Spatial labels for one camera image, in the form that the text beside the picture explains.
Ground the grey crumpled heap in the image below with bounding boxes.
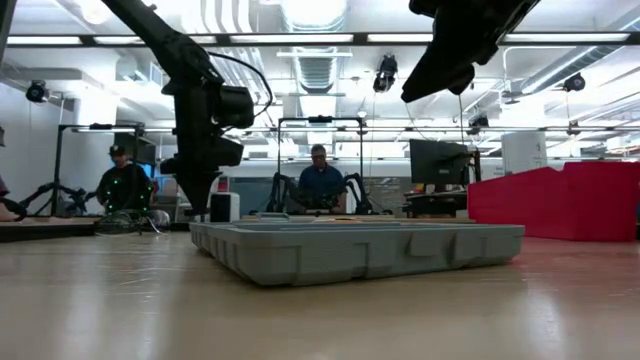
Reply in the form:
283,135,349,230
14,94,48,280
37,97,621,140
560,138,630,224
94,208,172,235

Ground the white air purifier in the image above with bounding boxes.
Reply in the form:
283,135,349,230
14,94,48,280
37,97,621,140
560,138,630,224
208,191,242,224

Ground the black aluminium table frame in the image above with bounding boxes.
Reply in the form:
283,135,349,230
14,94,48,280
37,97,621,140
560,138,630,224
0,216,194,245

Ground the white numbered pillar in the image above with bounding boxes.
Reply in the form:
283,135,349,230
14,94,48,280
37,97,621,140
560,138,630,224
500,130,550,176

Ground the black computer monitor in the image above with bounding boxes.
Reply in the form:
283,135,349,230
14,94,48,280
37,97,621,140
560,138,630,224
408,138,482,187

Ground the black ceiling camera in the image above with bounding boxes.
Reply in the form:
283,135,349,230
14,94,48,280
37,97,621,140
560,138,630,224
371,53,400,95
466,113,492,137
24,78,52,105
561,71,587,94

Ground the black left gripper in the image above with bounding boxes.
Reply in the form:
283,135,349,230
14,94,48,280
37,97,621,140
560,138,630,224
159,81,247,216

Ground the black robot station frame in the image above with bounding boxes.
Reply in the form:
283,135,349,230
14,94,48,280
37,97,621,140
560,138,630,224
249,115,396,217
19,121,147,217

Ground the dark desk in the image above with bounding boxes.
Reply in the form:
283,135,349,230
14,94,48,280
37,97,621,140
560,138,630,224
401,188,472,220

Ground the silver ceiling duct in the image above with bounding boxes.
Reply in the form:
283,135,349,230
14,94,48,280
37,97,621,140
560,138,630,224
277,0,354,97

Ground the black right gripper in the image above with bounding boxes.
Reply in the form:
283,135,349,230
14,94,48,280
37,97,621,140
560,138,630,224
399,0,542,105

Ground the grey-blue plastic tool case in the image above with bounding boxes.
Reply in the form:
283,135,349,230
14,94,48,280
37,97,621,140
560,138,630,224
188,211,526,288

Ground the red bin wall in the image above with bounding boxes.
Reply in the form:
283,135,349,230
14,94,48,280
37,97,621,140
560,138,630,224
466,160,640,244

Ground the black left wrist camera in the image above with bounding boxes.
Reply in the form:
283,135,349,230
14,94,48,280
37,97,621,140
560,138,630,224
213,83,257,130

